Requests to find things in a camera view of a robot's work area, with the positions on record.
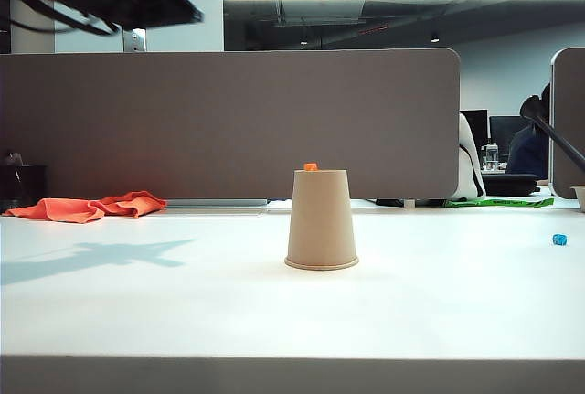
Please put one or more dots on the orange die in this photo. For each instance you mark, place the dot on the orange die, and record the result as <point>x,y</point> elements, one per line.
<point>311,167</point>

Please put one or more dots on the blue translucent die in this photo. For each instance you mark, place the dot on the blue translucent die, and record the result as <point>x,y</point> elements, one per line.
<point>559,239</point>

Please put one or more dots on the brown paper cup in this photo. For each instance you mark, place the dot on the brown paper cup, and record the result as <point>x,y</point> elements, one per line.
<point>320,220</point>

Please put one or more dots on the wide brown desk partition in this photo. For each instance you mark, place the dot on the wide brown desk partition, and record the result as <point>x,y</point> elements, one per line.
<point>183,124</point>

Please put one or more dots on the black bin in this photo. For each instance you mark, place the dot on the black bin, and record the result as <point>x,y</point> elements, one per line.
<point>27,184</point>

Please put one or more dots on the orange cloth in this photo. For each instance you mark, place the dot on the orange cloth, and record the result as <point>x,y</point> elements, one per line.
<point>68,210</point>

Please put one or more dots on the black pendant ceiling lamp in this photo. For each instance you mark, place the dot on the black pendant ceiling lamp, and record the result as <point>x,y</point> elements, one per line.
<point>434,39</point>

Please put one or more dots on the white partition foot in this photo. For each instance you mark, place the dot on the white partition foot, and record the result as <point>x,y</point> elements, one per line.
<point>409,204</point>

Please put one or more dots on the black computer monitor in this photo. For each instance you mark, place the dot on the black computer monitor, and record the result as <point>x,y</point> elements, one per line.
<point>503,131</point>
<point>477,129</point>

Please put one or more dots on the clear water bottle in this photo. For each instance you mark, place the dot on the clear water bottle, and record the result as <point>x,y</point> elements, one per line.
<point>490,158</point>

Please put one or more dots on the black padded case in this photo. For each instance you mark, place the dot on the black padded case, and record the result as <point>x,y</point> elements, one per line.
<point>507,184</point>

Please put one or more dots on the person in dark shirt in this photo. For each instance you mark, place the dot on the person in dark shirt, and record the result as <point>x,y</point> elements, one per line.
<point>525,152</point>

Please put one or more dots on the green tape strip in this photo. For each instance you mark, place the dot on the green tape strip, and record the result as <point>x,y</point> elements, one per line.
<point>503,202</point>

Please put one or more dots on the white-framed brown desk partition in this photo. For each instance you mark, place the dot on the white-framed brown desk partition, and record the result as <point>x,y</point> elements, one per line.
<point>571,92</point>

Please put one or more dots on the beige paper bowl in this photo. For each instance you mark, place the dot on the beige paper bowl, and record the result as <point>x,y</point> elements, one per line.
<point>580,197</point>

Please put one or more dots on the metal wall plate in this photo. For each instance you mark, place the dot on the metal wall plate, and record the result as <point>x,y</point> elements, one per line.
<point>134,42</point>

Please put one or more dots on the silver partition base rail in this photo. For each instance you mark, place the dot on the silver partition base rail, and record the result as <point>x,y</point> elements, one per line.
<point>215,202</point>

